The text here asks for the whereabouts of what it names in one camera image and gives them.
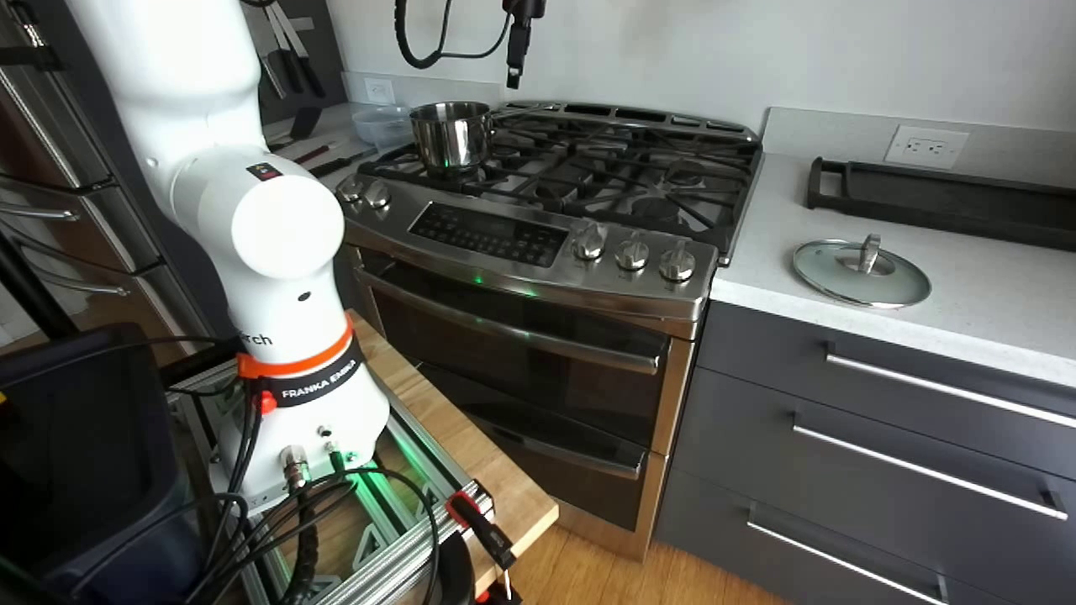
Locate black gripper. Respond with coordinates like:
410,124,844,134
498,0,551,92

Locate silver steel pot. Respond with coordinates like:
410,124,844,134
406,97,498,174

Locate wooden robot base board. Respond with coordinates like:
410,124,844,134
348,312,562,600

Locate black cast iron stove grates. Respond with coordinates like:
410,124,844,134
361,100,762,255

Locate glass pot lid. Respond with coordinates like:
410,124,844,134
786,231,935,312

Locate clear glass bowl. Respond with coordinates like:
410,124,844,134
351,100,419,152

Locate black knife rack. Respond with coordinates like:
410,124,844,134
250,0,351,143

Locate black utensils on counter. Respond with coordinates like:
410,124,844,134
289,134,361,181

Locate stainless steel gas range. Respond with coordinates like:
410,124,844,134
334,97,768,563

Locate black rectangular tray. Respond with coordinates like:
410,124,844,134
801,155,1076,255

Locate red black clamp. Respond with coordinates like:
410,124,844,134
443,487,526,605

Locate grey cabinet drawer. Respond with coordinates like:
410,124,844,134
669,366,1076,590
694,299,1076,485
653,490,1076,605

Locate dark blue bin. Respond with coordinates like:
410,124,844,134
0,324,212,605

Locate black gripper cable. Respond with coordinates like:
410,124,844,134
390,0,517,71

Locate silver oven door handle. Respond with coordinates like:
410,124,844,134
352,266,666,381

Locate silver range drawer handle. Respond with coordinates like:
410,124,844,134
469,404,653,485

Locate white wall outlet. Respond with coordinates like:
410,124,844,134
885,122,973,171

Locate aluminium extrusion frame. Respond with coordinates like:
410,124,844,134
165,366,498,605

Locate black base cable bundle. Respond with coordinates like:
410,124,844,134
181,381,446,605

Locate silver drawer handle bar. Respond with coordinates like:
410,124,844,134
786,418,1076,523
820,348,1076,434
742,510,956,605

